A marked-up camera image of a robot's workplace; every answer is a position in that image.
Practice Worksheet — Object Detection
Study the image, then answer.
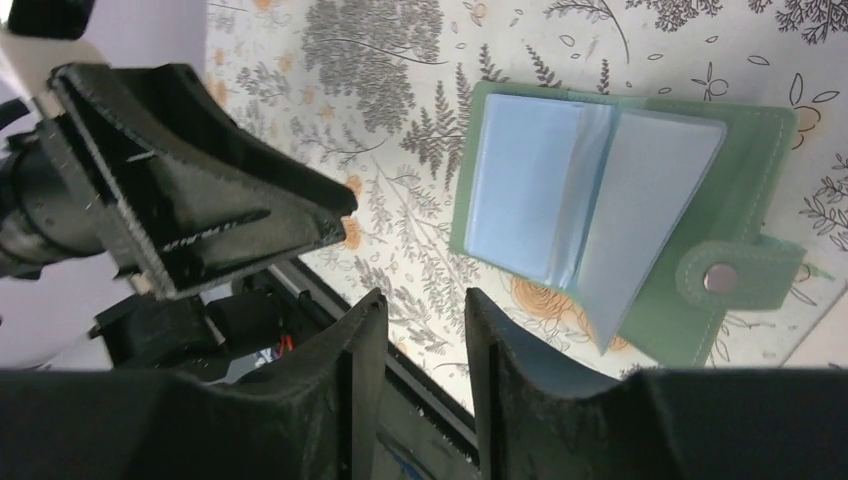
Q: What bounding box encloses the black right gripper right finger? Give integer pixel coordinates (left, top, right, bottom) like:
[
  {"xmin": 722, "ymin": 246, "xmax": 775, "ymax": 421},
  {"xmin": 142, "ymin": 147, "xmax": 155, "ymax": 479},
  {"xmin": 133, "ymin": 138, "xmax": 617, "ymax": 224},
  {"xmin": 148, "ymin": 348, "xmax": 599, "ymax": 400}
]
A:
[{"xmin": 465, "ymin": 288, "xmax": 847, "ymax": 479}]

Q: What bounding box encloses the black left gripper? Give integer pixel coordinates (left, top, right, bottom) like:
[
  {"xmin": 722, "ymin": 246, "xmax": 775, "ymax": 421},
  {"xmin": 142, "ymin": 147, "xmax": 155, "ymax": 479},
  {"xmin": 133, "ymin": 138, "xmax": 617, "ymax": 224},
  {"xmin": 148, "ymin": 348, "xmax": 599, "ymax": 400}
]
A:
[{"xmin": 1, "ymin": 63, "xmax": 357, "ymax": 370}]

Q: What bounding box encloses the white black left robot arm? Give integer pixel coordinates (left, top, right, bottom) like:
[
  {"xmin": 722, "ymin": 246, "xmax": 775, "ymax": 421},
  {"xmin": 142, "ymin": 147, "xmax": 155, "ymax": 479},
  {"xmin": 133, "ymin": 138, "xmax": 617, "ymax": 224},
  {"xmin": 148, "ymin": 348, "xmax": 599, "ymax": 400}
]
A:
[{"xmin": 1, "ymin": 1, "xmax": 357, "ymax": 300}]

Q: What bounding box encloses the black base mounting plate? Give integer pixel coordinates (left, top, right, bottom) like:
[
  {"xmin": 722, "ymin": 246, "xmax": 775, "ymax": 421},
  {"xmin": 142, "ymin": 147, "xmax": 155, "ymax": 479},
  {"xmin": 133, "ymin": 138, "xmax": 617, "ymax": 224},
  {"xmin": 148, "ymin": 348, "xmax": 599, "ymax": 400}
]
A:
[{"xmin": 201, "ymin": 260, "xmax": 481, "ymax": 479}]

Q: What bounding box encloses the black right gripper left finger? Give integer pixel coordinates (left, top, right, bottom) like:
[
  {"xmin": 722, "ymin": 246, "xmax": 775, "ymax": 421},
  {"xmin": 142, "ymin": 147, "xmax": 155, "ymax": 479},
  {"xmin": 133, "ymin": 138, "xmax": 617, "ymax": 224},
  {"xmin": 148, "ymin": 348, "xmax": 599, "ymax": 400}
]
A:
[{"xmin": 1, "ymin": 290, "xmax": 388, "ymax": 479}]

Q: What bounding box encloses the floral patterned tablecloth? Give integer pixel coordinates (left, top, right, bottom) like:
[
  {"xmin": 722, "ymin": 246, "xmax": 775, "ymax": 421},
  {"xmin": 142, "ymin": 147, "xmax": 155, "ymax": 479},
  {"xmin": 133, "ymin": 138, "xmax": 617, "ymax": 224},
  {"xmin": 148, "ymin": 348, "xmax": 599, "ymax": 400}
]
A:
[{"xmin": 206, "ymin": 1, "xmax": 847, "ymax": 407}]

